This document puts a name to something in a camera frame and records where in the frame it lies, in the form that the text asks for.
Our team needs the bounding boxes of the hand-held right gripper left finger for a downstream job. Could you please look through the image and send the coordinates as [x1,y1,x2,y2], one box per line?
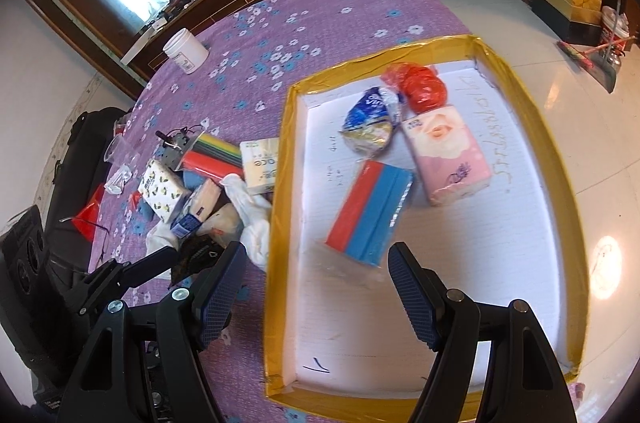
[56,241,249,423]

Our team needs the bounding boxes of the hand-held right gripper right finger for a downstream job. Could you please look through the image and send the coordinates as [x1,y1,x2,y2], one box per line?
[387,241,576,423]

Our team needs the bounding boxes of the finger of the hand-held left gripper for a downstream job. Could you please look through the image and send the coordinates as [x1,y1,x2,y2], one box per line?
[76,246,179,312]

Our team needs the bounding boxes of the white cloth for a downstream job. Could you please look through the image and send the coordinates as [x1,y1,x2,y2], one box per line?
[222,173,273,271]
[145,223,181,261]

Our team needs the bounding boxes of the black packet with red print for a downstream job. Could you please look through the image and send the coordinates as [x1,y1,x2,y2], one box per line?
[171,234,222,286]

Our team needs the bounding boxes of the cream plastic packet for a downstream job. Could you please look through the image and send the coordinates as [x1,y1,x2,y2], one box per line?
[200,203,243,249]

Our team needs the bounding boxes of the lemon print tissue pack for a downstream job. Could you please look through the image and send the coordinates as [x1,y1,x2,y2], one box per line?
[137,159,193,224]

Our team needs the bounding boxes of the yellow taped cardboard box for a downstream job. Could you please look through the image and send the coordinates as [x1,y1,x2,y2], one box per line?
[262,34,590,423]

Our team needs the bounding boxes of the red blue sponge pack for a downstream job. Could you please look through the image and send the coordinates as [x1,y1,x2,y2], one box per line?
[317,159,416,269]

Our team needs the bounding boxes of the beige soft packet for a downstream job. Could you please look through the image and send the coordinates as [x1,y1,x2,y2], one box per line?
[190,178,223,224]

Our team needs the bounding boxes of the cream tissue pack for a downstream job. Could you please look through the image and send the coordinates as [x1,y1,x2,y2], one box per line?
[239,137,281,195]

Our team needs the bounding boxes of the multicolour dishcloth pack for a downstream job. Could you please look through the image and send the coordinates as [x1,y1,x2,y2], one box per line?
[180,132,246,181]

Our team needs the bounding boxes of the pink tissue pack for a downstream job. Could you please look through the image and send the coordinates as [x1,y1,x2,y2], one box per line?
[400,106,493,208]

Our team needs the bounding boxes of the blue white snack bag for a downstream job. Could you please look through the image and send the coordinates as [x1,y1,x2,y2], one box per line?
[339,86,403,159]

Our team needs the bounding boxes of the red plastic bag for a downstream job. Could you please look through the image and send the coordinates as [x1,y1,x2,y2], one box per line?
[381,62,447,114]

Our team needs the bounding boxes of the eyeglasses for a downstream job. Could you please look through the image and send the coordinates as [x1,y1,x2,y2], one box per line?
[59,215,113,269]

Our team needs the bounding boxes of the red plastic packet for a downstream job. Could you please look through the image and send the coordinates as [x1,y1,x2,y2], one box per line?
[75,183,108,244]

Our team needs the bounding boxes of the white sachet packet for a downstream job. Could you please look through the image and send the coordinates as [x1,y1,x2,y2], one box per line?
[105,166,136,196]

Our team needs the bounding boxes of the black speaker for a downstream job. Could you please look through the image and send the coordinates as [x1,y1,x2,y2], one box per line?
[0,206,56,319]

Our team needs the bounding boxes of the clear plastic cup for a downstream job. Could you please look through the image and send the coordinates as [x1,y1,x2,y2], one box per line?
[103,136,141,176]

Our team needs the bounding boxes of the black bag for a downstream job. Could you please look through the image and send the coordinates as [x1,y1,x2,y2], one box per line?
[37,107,138,274]

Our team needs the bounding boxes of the black electric motor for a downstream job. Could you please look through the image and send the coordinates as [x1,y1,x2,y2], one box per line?
[155,127,206,171]

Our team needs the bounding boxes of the white plastic jar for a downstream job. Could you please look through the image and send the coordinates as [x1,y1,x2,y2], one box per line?
[162,28,211,75]

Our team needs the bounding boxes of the white bucket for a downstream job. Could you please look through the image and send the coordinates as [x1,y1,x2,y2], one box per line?
[600,6,631,54]

